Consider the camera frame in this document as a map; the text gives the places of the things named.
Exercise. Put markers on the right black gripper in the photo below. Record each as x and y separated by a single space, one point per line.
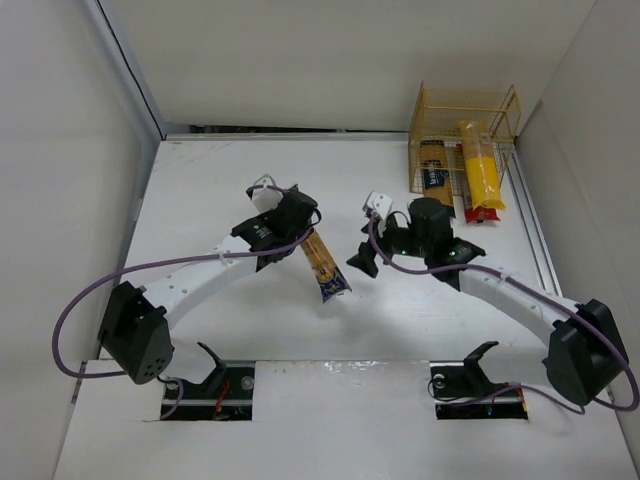
377 245

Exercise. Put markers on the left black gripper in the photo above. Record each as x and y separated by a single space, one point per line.
304 220

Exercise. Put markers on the orange blue pasta bag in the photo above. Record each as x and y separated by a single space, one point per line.
328 275

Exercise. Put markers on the dark blue spaghetti bag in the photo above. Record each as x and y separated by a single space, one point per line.
435 173

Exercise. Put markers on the red white spaghetti bag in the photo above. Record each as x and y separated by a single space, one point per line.
480 214

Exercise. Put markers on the yellow spaghetti bag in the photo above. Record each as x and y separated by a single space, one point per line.
480 165

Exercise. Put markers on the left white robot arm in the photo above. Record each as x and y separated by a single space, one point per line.
137 324

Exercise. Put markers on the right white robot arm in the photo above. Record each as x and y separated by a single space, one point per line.
585 352

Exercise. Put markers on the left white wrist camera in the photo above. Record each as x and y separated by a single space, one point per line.
264 194

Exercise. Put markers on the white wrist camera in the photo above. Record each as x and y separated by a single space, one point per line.
378 206
264 194

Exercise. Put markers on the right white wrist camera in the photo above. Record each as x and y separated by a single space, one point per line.
378 206

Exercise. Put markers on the yellow wire shelf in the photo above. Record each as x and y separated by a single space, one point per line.
435 127

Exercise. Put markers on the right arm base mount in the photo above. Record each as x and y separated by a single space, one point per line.
462 392

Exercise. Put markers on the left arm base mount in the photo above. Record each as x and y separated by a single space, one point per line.
231 401

